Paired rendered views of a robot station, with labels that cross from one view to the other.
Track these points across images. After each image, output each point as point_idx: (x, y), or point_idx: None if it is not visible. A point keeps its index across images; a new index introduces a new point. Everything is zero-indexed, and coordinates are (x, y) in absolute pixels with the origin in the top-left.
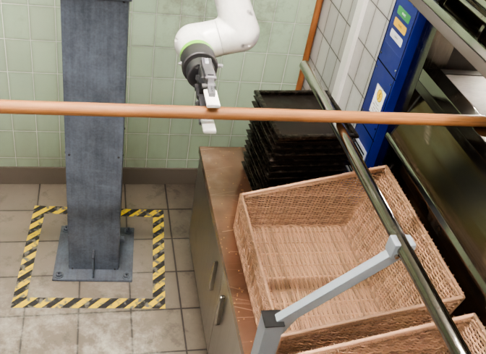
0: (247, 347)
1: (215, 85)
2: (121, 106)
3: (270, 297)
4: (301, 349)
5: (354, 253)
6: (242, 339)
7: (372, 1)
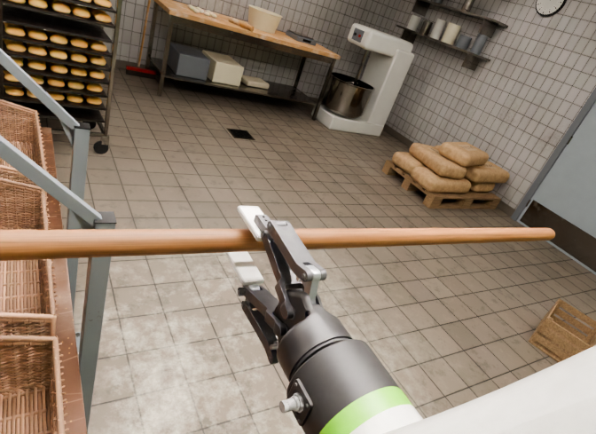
0: (77, 411)
1: (262, 232)
2: (364, 228)
3: (58, 385)
4: (16, 360)
5: None
6: (83, 421)
7: None
